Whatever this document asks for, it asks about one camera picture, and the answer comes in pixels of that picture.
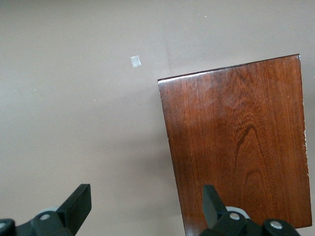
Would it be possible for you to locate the brown paper table cover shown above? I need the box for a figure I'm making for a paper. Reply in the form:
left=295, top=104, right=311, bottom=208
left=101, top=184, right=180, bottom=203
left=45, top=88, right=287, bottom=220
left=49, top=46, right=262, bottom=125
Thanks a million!
left=0, top=0, right=315, bottom=236

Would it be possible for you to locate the dark brown wooden cabinet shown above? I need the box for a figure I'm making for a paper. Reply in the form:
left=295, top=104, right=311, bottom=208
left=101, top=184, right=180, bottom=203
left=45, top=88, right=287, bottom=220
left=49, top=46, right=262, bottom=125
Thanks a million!
left=157, top=54, right=311, bottom=236

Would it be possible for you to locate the small clear tape piece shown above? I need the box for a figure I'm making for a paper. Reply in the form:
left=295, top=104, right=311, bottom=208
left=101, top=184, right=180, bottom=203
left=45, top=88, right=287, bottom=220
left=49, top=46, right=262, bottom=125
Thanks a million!
left=130, top=55, right=142, bottom=68

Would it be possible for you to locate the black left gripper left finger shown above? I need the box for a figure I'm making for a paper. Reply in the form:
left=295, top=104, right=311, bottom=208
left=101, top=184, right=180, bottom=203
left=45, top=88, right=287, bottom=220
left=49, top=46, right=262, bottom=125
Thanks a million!
left=57, top=183, right=92, bottom=233

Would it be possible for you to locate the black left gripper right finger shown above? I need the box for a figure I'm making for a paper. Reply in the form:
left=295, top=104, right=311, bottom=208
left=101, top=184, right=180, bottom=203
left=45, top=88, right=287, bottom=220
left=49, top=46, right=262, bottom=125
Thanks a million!
left=203, top=184, right=226, bottom=228

